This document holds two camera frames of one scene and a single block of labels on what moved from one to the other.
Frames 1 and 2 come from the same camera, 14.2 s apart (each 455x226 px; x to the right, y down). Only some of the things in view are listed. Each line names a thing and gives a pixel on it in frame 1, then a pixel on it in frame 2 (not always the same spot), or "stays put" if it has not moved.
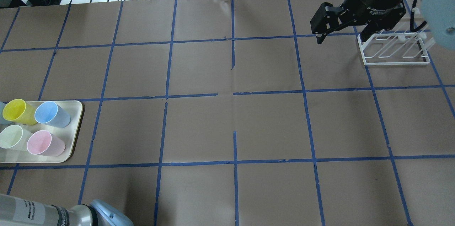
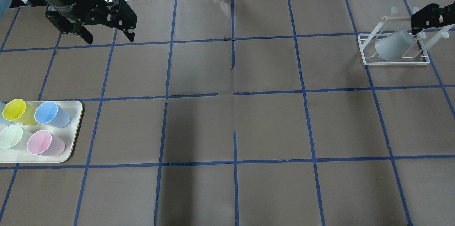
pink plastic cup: [43, 143] stays put
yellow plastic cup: [20, 111] stays put
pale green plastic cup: [14, 136] stays put
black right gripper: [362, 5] → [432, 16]
